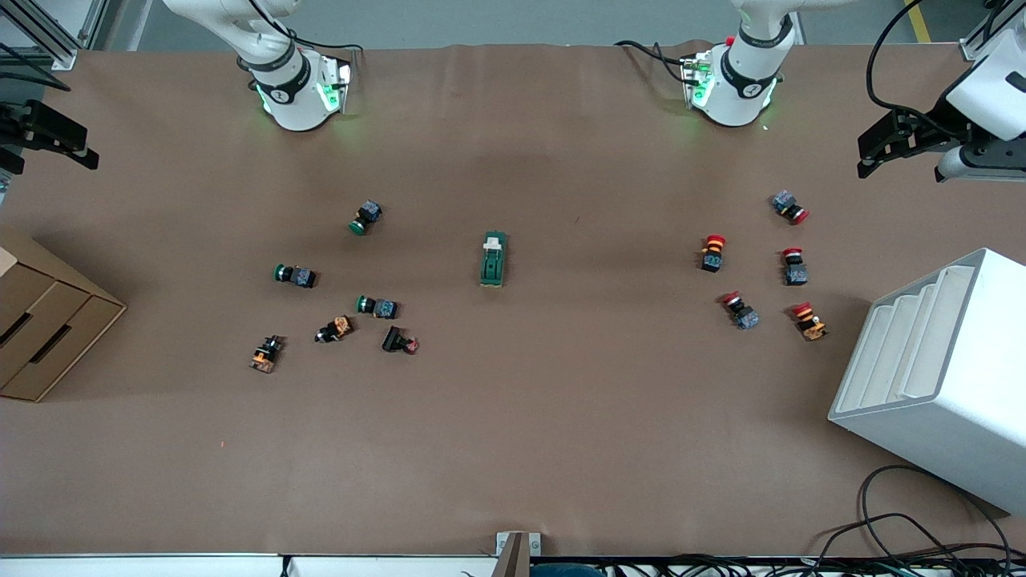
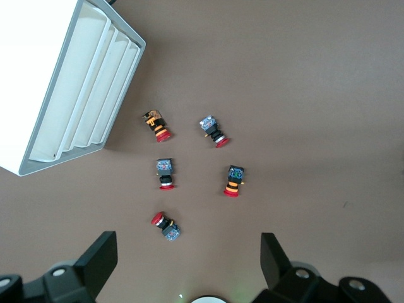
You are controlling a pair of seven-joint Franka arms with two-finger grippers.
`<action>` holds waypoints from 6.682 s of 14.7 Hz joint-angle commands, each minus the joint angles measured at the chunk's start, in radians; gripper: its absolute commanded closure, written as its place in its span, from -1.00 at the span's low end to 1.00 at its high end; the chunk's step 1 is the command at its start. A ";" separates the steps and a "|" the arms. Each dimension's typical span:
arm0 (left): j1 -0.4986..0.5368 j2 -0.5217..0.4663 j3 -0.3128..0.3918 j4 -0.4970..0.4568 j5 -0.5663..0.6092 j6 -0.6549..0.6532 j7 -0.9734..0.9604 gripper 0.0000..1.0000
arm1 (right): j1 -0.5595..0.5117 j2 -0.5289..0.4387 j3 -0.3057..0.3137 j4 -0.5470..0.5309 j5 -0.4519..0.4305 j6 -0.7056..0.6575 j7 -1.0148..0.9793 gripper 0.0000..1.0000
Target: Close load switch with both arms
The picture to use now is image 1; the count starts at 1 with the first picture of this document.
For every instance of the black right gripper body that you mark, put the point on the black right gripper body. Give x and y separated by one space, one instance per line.
18 131

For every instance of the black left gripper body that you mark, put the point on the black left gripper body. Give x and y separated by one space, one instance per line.
932 123

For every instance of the green load switch white lever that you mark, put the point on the green load switch white lever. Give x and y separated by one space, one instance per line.
493 260

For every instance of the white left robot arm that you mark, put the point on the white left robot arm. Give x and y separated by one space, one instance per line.
741 80

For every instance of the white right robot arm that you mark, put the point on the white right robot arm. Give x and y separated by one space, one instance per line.
292 88

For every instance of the red button grey block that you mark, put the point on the red button grey block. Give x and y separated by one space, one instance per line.
795 268
742 312
788 205

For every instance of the cardboard drawer box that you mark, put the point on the cardboard drawer box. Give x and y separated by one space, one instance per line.
48 320

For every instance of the red button orange block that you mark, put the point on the red button orange block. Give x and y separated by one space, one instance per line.
809 322
712 253

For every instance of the white stepped storage rack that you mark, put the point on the white stepped storage rack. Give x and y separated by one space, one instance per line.
946 385

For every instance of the brown paper table cover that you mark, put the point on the brown paper table cover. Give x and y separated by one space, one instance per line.
561 417

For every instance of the dark teal round object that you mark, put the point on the dark teal round object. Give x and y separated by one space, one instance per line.
565 571

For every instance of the aluminium frame profile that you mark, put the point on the aluminium frame profile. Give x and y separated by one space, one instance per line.
48 36
974 44

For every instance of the green push button switch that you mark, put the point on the green push button switch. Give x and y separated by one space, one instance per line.
381 307
298 276
366 218

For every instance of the black orange selector switch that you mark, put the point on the black orange selector switch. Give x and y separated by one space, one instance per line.
337 328
266 355

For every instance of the black switch with red tip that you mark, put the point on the black switch with red tip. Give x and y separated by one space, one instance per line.
395 340

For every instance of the white table edge rail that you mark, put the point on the white table edge rail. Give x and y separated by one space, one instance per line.
160 566

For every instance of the metal table edge bracket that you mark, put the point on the metal table edge bracket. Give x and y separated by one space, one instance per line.
517 553

